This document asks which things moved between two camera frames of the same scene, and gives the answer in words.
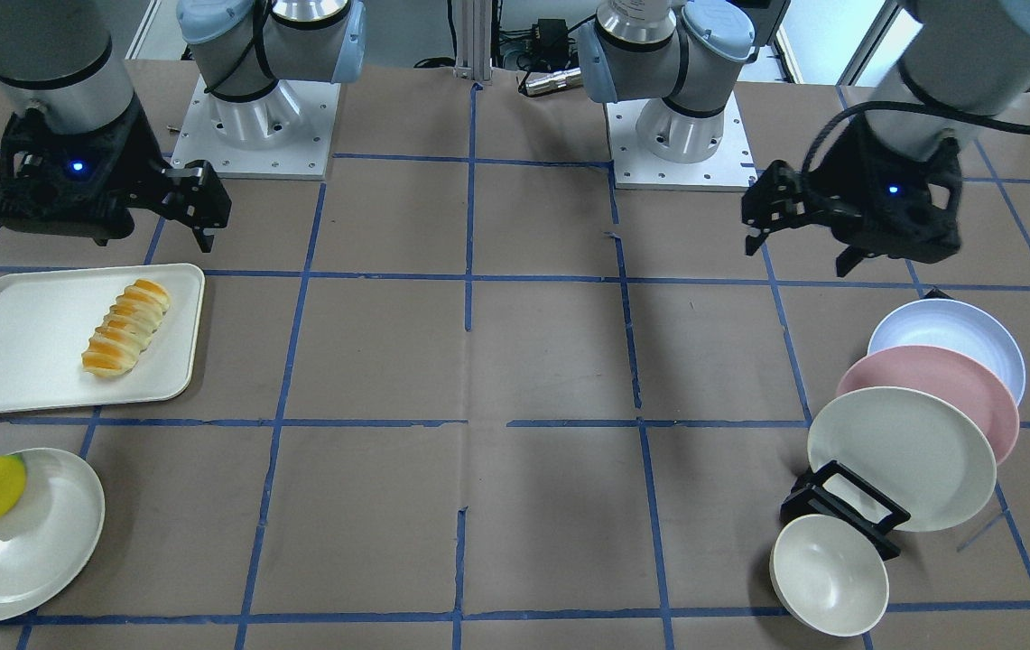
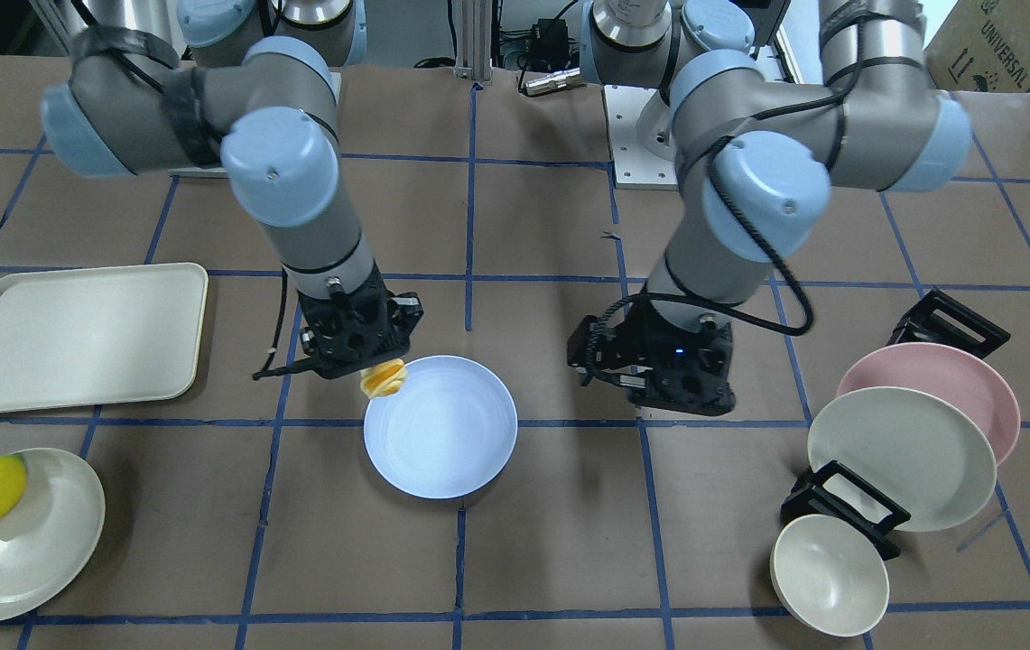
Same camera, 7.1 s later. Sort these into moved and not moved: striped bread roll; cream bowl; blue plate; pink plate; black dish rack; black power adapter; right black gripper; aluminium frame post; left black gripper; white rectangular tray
Moved: right black gripper; striped bread roll; blue plate; left black gripper
Not moved: aluminium frame post; pink plate; white rectangular tray; black power adapter; black dish rack; cream bowl
